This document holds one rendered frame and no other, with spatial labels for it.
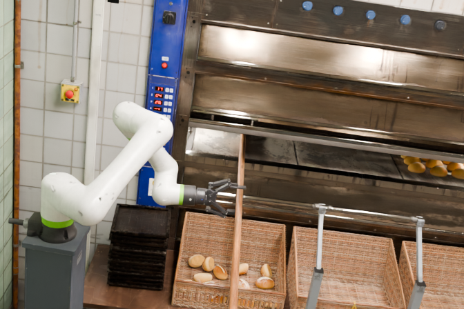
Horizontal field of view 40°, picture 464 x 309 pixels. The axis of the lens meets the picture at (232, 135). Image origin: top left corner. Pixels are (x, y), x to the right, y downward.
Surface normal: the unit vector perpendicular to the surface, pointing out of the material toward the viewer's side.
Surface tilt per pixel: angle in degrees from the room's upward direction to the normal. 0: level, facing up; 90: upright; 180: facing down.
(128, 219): 0
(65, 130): 90
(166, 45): 90
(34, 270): 90
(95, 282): 0
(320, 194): 70
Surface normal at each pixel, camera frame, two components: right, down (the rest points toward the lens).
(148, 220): 0.14, -0.91
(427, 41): -0.02, 0.38
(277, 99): 0.03, 0.04
